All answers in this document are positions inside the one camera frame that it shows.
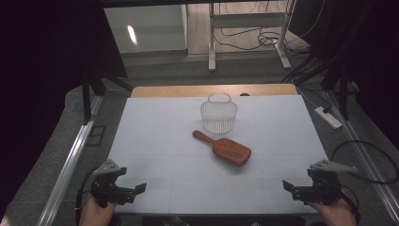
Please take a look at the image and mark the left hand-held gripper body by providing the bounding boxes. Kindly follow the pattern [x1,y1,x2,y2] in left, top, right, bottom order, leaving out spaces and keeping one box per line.
[90,158,136,208]

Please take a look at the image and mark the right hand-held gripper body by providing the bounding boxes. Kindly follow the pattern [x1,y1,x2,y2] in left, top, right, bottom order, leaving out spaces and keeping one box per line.
[307,159,359,206]

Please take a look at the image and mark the brown wooden hairbrush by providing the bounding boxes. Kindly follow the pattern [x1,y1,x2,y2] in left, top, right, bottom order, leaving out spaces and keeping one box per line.
[192,129,252,168]

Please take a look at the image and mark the white plastic mesh basket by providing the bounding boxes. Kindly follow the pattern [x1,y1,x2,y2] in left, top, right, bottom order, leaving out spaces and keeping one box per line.
[199,91,239,136]

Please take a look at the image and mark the person's left hand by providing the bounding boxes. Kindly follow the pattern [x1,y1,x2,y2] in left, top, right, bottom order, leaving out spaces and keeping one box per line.
[78,193,118,226]

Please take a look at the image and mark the person's right hand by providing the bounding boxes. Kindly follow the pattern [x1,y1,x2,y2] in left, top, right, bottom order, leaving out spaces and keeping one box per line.
[308,187,359,226]

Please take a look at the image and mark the white foam table cover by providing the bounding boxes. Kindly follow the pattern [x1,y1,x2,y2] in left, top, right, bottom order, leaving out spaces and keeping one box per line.
[106,94,328,216]

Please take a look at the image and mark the white power strip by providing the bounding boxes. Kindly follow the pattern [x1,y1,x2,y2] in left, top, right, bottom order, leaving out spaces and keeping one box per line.
[314,105,343,130]

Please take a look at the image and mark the black metal stand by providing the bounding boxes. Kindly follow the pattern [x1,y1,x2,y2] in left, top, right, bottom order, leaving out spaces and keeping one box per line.
[81,70,136,126]
[281,46,360,122]

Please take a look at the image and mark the dark curtain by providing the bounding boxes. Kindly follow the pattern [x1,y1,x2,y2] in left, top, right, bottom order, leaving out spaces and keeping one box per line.
[0,0,129,219]
[287,0,399,150]

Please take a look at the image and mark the white glossy panel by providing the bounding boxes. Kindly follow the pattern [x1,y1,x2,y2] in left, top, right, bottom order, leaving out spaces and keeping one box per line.
[104,4,189,55]

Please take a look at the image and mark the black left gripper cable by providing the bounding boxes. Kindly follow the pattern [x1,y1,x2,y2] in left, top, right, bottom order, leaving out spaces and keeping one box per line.
[74,166,99,226]

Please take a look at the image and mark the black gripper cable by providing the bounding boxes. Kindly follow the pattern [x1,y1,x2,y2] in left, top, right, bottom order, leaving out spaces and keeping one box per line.
[339,184,361,226]
[74,166,99,226]

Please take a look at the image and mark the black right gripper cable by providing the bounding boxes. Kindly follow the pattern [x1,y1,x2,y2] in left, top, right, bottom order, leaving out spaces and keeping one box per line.
[339,184,361,226]

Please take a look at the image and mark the aluminium floor rail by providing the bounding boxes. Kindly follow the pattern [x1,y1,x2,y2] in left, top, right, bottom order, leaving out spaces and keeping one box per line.
[36,94,104,226]
[323,89,399,224]

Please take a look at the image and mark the black flat floor frame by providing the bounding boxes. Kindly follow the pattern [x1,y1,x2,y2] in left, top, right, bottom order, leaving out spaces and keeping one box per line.
[85,124,107,148]

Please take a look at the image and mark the black looped floor cable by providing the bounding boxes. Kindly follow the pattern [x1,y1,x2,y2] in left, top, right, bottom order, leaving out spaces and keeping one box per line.
[330,139,399,186]

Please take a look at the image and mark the white power strip cable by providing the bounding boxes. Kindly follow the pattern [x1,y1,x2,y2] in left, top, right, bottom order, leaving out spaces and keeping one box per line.
[294,84,322,109]

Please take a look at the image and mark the tangled black floor cables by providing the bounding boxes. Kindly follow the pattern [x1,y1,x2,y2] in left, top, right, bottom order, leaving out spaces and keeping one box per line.
[213,0,313,57]

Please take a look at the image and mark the white metal desk frame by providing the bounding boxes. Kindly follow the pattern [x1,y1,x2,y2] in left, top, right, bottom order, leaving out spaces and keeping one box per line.
[208,0,297,73]

